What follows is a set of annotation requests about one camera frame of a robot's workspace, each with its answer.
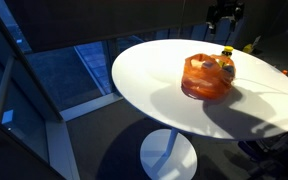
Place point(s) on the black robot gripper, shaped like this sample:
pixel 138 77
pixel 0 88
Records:
pixel 232 10

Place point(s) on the brown yellow-capped medicine bottle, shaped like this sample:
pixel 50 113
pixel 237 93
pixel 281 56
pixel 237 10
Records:
pixel 225 57

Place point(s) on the orange plastic bag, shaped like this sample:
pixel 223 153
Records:
pixel 204 78

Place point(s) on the yellow object on floor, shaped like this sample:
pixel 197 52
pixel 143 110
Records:
pixel 250 47

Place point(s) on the round white table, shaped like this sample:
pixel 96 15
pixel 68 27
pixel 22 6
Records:
pixel 149 76

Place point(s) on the white round table base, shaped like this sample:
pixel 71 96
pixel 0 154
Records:
pixel 168 155

